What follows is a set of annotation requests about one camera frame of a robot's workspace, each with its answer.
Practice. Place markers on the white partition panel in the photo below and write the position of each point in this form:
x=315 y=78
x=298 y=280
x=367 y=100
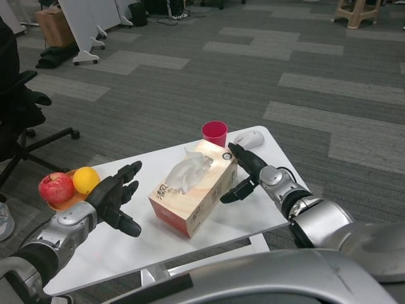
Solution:
x=76 y=19
x=12 y=16
x=118 y=9

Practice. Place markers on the orange fruit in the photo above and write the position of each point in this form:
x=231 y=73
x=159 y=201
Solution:
x=85 y=180

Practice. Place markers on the red apple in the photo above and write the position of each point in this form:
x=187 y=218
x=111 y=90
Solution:
x=55 y=188

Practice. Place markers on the black office chair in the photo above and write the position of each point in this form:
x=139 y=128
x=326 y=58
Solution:
x=22 y=126

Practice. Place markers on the orange plate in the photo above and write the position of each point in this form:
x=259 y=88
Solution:
x=69 y=204

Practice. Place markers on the black bag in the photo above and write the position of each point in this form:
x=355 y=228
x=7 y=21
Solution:
x=53 y=57

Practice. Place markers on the white computer mouse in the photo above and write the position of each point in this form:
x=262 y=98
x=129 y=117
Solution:
x=251 y=138

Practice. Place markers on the seated person black jacket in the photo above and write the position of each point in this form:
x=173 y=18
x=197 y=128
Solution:
x=8 y=47

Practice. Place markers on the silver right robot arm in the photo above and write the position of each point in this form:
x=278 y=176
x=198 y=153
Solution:
x=322 y=218

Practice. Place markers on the standing person white shoes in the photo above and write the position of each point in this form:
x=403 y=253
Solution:
x=176 y=6

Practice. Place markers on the black waste bin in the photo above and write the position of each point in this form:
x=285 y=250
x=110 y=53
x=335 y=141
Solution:
x=138 y=14

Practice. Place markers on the person with black-white shoe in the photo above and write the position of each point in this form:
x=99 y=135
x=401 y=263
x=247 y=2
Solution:
x=61 y=300

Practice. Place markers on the brown cardboard box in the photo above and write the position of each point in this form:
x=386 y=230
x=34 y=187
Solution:
x=55 y=28

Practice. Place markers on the orange and beige tissue box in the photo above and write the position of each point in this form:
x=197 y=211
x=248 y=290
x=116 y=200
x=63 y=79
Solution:
x=205 y=202

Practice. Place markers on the white table frame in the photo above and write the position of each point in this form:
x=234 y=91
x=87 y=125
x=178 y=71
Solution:
x=152 y=277

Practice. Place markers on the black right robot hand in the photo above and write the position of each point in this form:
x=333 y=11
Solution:
x=251 y=164

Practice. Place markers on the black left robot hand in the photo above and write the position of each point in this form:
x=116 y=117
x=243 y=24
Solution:
x=107 y=199

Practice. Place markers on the pink plastic cup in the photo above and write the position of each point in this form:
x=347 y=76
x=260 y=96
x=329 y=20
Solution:
x=215 y=133

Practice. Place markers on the silver robot chest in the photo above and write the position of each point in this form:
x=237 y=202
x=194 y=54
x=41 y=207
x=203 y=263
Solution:
x=269 y=278

